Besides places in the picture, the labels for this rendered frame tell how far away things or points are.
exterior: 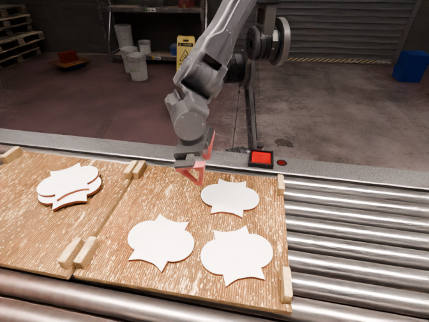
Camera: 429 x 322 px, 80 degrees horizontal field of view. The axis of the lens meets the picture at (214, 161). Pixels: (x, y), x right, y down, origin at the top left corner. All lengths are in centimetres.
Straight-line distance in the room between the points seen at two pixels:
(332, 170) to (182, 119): 54
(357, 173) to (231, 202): 41
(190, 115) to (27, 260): 44
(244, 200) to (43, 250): 45
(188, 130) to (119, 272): 30
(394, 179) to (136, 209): 73
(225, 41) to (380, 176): 61
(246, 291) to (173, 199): 28
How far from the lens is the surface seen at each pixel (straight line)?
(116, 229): 63
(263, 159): 81
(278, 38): 125
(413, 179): 94
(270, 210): 64
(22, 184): 87
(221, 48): 52
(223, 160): 82
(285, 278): 52
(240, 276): 52
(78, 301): 59
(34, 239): 69
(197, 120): 45
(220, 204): 63
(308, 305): 55
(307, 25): 529
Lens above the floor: 140
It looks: 37 degrees down
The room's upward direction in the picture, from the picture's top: straight up
